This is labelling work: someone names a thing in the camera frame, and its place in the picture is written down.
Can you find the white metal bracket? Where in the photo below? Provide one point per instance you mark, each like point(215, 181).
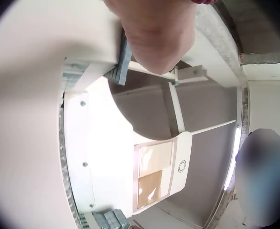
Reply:
point(192, 72)

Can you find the person's left hand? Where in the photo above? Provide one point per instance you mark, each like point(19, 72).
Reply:
point(159, 33)

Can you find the white control panel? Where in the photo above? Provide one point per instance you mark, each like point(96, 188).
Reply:
point(182, 152)

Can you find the fluorescent tube lamp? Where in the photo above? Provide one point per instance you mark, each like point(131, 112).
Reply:
point(235, 143)

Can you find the stack of green parts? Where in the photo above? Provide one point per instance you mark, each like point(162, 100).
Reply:
point(111, 219)

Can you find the white support rails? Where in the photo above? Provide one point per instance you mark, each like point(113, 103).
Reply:
point(175, 105)

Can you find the grey-green perforated strip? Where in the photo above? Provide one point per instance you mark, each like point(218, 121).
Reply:
point(125, 66)

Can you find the rows of green clips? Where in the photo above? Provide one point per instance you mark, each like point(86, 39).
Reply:
point(73, 71)

